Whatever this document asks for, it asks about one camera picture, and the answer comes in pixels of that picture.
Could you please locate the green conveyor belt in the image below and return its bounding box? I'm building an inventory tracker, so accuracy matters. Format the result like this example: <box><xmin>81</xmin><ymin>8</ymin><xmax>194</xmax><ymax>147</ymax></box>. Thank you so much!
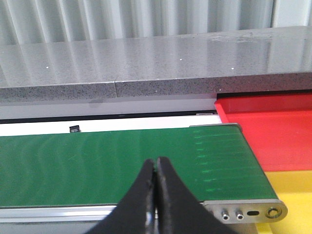
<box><xmin>0</xmin><ymin>124</ymin><xmax>288</xmax><ymax>224</ymax></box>

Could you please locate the grey granite counter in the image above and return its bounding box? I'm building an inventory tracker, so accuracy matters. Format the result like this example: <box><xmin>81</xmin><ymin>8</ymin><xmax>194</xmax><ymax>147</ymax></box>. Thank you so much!
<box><xmin>0</xmin><ymin>25</ymin><xmax>312</xmax><ymax>120</ymax></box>

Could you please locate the white pleated curtain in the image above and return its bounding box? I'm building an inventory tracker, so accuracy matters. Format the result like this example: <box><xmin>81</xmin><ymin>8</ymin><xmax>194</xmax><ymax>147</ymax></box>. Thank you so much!
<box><xmin>0</xmin><ymin>0</ymin><xmax>312</xmax><ymax>45</ymax></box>

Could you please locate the yellow plastic tray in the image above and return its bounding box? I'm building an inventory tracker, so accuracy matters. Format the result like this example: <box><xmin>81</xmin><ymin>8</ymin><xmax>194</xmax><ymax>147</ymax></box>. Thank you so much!
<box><xmin>256</xmin><ymin>171</ymin><xmax>312</xmax><ymax>234</ymax></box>

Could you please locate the red plastic tray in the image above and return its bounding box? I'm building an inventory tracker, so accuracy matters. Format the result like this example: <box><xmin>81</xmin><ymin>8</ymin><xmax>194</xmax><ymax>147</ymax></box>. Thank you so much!
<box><xmin>214</xmin><ymin>93</ymin><xmax>312</xmax><ymax>171</ymax></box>

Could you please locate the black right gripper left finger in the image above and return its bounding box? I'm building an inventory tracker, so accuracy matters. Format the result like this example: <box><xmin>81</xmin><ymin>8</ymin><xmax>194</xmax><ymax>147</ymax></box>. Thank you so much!
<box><xmin>87</xmin><ymin>159</ymin><xmax>155</xmax><ymax>234</ymax></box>

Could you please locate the small black sensor block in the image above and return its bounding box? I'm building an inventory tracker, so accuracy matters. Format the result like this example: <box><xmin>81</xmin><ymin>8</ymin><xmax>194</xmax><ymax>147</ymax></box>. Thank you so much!
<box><xmin>69</xmin><ymin>125</ymin><xmax>81</xmax><ymax>133</ymax></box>

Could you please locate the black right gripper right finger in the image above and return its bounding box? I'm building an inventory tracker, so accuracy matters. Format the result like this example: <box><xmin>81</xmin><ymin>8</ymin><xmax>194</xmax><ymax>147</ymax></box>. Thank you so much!
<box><xmin>156</xmin><ymin>157</ymin><xmax>236</xmax><ymax>234</ymax></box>

